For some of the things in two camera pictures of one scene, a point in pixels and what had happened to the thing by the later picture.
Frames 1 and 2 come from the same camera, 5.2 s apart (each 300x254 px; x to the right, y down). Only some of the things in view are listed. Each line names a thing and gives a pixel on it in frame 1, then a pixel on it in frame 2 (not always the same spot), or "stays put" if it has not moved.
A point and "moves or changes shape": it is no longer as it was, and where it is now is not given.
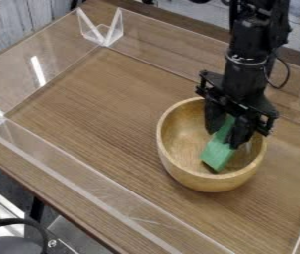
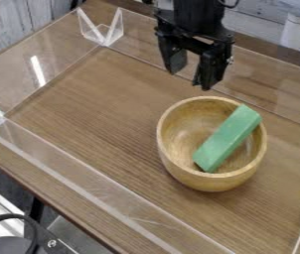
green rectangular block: x=219 y=153 moves or changes shape
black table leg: x=36 y=208 stays put
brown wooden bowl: x=182 y=139 stays put
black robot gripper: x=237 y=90 to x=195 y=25
